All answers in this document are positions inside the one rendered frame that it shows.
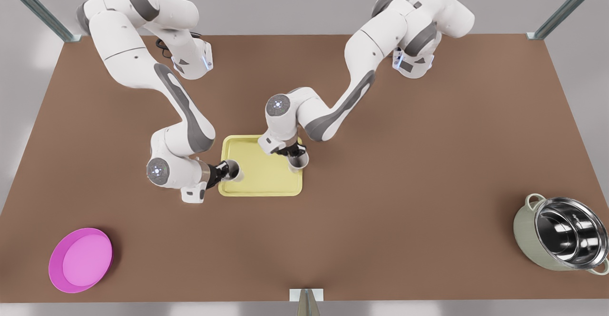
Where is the white IKEA cup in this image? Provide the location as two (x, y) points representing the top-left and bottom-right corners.
(225, 160), (245, 182)
(288, 152), (309, 172)

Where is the yellow rectangular tray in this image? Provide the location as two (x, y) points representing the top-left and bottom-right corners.
(218, 135), (303, 197)

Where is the pink round bowl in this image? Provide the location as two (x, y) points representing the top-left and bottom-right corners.
(49, 227), (113, 293)

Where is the pale green steel pot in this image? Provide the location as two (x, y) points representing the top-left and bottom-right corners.
(513, 193), (609, 276)

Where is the silver frame post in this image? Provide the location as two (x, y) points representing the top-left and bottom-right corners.
(527, 0), (609, 40)
(0, 0), (81, 42)
(290, 288), (324, 316)

